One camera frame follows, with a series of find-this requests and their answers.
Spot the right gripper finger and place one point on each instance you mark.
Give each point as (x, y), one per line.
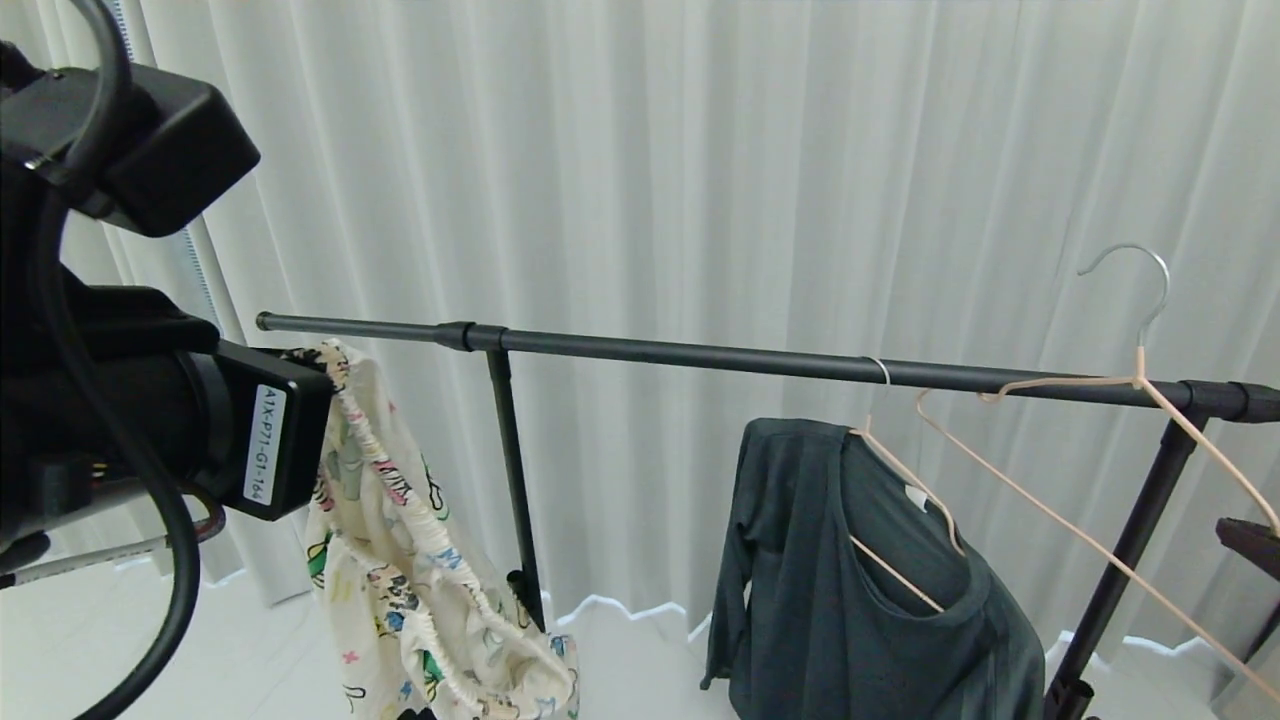
(1255, 550)

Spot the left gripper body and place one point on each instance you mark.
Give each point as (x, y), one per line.
(270, 440)

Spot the cream printed garment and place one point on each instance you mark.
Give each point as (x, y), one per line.
(390, 560)

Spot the pink clothes hanger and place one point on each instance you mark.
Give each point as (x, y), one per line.
(905, 478)
(1060, 520)

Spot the dark grey t-shirt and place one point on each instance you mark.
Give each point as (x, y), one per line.
(800, 620)

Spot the black clothes rack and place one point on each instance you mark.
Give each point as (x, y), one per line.
(700, 354)

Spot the white curtain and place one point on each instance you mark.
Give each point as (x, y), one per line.
(650, 150)

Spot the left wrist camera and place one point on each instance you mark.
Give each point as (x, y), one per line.
(150, 140)

